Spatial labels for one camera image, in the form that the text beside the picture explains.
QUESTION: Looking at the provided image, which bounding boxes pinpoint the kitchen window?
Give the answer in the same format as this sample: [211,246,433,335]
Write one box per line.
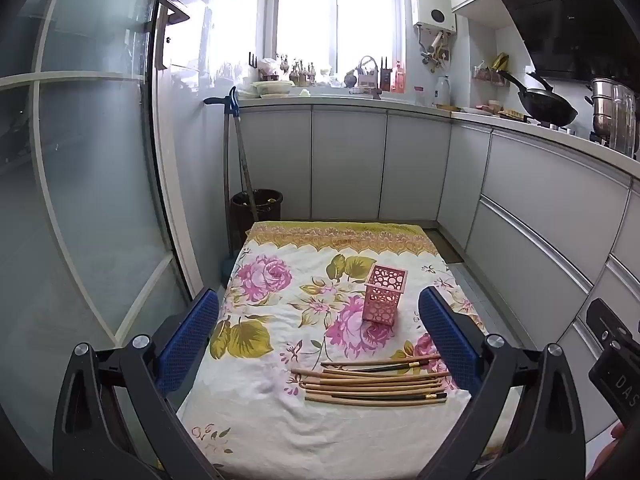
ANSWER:
[267,0,406,78]

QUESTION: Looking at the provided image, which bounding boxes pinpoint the stainless steel steamer pot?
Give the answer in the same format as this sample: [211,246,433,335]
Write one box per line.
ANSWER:
[585,77,640,156]

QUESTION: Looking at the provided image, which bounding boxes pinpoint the grey lower kitchen cabinets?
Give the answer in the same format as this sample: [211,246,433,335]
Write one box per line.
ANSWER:
[235,100,640,441]

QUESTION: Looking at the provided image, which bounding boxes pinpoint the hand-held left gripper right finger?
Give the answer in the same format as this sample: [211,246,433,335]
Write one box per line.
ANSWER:
[417,286,586,480]

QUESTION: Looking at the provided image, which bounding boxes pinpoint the frosted glass sliding door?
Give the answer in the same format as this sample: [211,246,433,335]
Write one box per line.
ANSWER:
[0,0,201,461]

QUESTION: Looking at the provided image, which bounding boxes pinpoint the pile of wooden chopsticks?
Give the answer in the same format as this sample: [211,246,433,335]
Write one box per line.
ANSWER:
[290,355,453,406]

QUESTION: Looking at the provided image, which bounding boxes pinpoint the basket with handle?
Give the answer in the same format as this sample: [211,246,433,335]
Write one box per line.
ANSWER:
[356,56,381,92]

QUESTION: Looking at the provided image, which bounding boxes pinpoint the black wok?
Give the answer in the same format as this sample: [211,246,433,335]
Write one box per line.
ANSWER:
[497,71,578,127]

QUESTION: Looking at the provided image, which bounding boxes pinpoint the white bowl on counter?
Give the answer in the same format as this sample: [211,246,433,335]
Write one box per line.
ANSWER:
[250,79,296,99]

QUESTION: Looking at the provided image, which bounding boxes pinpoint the mop with blue handle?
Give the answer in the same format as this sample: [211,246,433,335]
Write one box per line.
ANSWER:
[204,86,258,281]

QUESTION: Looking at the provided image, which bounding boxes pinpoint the metal door handle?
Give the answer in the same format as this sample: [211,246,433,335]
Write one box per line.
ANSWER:
[159,0,191,71]

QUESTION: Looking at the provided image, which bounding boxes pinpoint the black trash bin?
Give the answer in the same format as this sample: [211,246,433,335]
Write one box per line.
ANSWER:
[230,189,283,261]

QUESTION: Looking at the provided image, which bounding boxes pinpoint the pink perforated utensil holder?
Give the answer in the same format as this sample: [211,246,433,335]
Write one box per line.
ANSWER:
[362,265,411,327]

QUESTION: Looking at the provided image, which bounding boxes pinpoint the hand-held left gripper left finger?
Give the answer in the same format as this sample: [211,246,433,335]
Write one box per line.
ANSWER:
[52,287,223,480]

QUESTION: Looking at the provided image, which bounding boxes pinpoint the black range hood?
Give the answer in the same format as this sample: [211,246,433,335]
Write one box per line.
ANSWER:
[490,0,640,83]

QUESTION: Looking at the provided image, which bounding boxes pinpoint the person's right hand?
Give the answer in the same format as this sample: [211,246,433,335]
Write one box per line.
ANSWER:
[586,421,640,480]

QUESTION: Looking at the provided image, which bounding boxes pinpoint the white gas water heater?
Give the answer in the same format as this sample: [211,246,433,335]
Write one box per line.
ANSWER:
[409,0,457,33]

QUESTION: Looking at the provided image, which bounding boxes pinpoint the floral tablecloth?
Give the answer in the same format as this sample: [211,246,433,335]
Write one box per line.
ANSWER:
[176,220,523,471]

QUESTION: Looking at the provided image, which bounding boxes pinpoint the black chopstick with gold band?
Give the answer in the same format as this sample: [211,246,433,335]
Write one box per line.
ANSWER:
[357,394,447,407]
[350,360,428,374]

